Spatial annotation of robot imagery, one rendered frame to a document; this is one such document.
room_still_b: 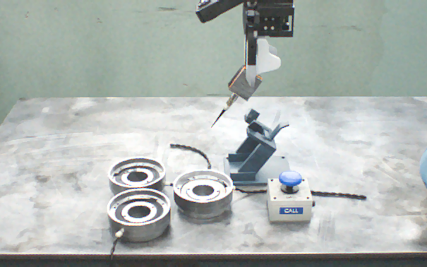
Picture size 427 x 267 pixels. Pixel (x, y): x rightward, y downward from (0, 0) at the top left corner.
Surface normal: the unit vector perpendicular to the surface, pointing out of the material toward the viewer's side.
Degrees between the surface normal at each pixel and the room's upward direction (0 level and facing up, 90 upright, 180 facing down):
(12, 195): 0
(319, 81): 90
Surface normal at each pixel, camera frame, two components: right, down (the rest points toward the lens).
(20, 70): 0.00, 0.47
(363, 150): 0.00, -0.88
